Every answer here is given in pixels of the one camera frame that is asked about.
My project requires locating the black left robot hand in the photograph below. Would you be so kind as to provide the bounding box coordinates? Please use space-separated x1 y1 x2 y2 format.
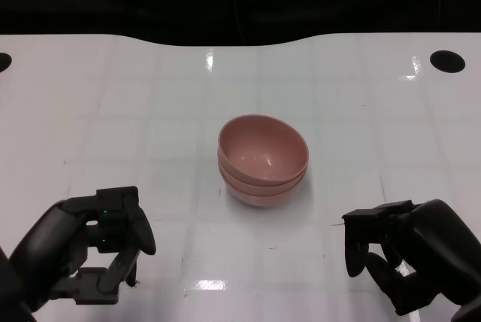
9 185 157 312

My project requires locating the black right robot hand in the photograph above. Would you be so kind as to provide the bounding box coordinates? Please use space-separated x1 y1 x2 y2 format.
340 199 481 317

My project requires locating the pink plastic bowl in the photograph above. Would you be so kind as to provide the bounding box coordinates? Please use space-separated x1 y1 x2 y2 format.
223 178 304 208
217 163 307 196
217 114 310 184

